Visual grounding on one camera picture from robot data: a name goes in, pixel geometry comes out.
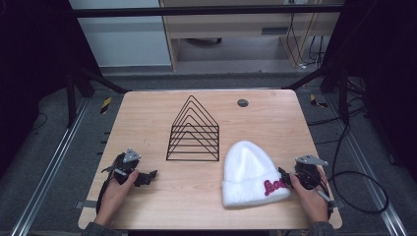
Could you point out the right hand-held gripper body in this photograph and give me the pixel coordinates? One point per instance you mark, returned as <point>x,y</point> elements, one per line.
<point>308,170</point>

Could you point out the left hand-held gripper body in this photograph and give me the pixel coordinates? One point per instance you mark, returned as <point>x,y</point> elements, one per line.
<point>130,156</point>

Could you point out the white knit beanie hat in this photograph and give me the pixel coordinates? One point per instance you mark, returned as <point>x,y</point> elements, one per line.
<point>249,173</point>

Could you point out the person's right hand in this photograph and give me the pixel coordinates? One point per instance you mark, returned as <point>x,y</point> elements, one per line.
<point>311,203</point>

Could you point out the person's left hand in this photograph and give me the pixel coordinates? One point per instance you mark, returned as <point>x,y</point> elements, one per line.
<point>114,198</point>

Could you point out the yellow black floor tape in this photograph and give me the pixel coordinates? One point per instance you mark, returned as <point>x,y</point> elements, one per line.
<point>106,105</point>
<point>317,102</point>

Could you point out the black metal stand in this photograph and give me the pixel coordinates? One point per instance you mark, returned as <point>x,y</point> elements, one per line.
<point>70,98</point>
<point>343,98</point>

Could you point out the white cabinet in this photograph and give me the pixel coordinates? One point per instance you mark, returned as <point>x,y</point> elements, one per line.
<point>124,39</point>

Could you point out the black curtain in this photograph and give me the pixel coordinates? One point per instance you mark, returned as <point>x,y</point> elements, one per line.
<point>387,65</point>
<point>32,65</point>

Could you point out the light wooden desk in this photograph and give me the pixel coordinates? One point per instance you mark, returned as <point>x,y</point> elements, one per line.
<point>229,26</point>

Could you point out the grey metal table bracket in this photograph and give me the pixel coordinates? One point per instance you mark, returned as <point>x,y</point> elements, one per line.
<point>337,204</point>
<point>86,205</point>

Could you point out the aluminium floor rail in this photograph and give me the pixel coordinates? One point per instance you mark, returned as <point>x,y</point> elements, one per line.
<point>370,177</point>
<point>49,170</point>

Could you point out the black horizontal frame bar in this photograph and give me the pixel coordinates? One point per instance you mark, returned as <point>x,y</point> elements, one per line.
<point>196,11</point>

